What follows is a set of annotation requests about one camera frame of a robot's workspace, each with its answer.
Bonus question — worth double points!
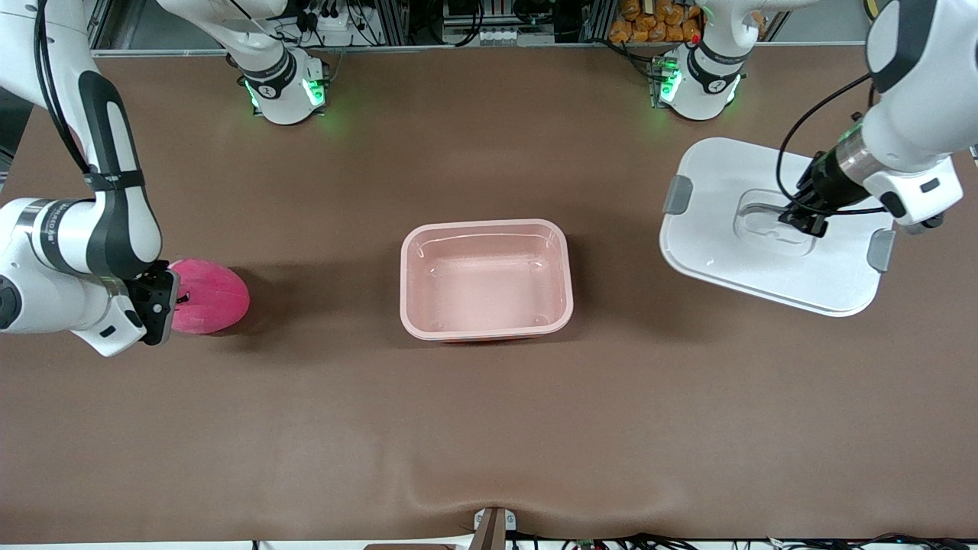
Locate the pink plush toy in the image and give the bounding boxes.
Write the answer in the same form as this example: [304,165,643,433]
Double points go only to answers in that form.
[170,258,251,335]

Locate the white box lid grey clips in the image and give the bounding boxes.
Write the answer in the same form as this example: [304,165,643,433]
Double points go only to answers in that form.
[659,137,896,318]

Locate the pink plastic storage box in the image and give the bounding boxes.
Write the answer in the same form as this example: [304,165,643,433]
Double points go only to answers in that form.
[400,218,574,342]

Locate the pile of orange items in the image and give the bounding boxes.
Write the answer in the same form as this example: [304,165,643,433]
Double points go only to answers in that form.
[609,0,705,44]

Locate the white power strip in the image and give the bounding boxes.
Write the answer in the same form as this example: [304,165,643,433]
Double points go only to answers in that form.
[309,11,360,48]

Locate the brown table cover mat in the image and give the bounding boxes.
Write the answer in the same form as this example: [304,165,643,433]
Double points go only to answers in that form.
[0,44,978,545]

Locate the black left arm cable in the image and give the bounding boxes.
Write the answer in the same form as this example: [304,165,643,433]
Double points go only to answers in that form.
[776,73,895,218]

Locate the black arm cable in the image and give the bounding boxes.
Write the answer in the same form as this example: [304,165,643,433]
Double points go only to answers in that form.
[776,73,895,218]
[34,0,92,176]

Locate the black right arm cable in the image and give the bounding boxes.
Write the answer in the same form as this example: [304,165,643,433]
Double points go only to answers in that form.
[34,0,92,176]

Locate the aluminium table edge rail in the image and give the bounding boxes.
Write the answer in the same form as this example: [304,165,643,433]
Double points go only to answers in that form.
[92,42,864,58]

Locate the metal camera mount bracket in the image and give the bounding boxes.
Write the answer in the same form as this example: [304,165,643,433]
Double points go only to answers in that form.
[471,506,518,550]

